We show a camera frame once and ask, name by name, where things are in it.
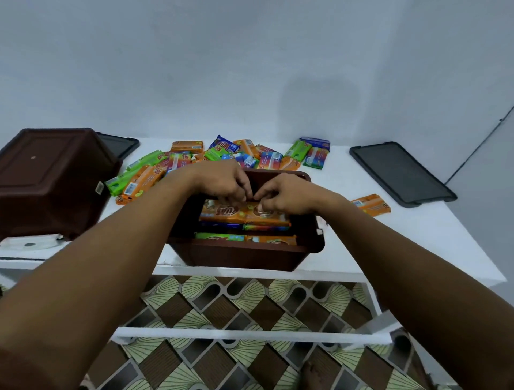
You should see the person's left hand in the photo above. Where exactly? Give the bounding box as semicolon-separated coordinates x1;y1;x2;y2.
188;160;254;204

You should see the person's right hand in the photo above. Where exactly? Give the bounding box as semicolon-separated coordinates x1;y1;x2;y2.
253;172;342;216

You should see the orange snack packet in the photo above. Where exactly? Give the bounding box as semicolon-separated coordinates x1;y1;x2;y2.
244;202;291;227
245;234;298;246
199;199;248;224
350;193;391;218

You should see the blue snack packet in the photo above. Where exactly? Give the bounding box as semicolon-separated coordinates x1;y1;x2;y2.
199;221;244;230
299;137;331;152

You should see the green snack packet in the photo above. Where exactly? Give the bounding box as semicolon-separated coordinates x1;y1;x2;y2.
194;232;246;242

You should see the pile of colourful snacks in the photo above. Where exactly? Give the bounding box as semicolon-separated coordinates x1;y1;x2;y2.
105;134;331;206

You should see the dark grey lid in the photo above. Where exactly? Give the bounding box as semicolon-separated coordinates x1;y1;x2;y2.
95;131;141;161
349;141;458;208

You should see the person's left forearm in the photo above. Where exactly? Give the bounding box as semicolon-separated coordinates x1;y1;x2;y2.
0;168;201;390

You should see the person's right forearm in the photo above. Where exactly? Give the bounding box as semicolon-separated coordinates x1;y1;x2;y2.
321;192;514;390

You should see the person's foot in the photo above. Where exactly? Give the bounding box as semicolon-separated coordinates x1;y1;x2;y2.
300;361;325;390

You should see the brown sleeve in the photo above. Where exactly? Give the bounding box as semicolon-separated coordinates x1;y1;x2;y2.
0;347;57;390

